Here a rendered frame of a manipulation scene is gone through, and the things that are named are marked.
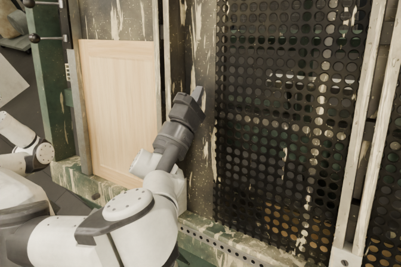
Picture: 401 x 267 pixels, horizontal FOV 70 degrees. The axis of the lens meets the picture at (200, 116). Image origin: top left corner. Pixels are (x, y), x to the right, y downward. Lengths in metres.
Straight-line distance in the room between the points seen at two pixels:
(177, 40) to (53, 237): 0.56
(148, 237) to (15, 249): 0.26
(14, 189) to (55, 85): 0.74
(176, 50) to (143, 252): 0.55
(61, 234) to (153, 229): 0.15
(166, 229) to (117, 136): 0.71
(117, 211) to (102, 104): 0.76
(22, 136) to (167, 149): 0.63
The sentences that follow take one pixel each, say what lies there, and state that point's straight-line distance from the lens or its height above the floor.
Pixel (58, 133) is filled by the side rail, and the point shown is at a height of 1.00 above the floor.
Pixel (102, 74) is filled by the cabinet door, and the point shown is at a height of 1.26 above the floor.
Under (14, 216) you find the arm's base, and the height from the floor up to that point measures 1.38.
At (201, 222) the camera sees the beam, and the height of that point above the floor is 0.89.
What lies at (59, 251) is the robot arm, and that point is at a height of 1.38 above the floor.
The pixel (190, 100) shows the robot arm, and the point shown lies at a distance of 0.73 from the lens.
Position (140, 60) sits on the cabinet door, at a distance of 0.97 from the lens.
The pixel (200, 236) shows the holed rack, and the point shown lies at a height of 0.89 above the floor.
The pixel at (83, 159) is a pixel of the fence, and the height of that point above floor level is 0.96.
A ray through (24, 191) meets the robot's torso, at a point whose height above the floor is 1.32.
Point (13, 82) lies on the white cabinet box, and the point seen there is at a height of 0.17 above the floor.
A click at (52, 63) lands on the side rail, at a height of 1.27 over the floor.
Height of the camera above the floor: 1.75
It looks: 41 degrees down
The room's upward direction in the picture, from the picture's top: 23 degrees counter-clockwise
